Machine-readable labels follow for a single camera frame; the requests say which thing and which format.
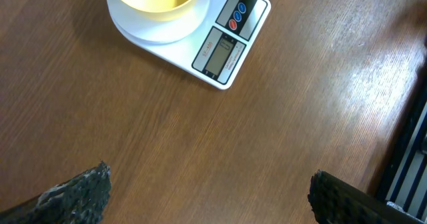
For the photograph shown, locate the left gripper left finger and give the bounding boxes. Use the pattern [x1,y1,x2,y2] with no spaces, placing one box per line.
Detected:
[1,162,111,223]

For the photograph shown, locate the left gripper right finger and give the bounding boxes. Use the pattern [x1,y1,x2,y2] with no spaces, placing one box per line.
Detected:
[308,170,424,224]

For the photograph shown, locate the white digital kitchen scale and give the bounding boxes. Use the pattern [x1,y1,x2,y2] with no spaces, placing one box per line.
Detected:
[107,0,271,90]

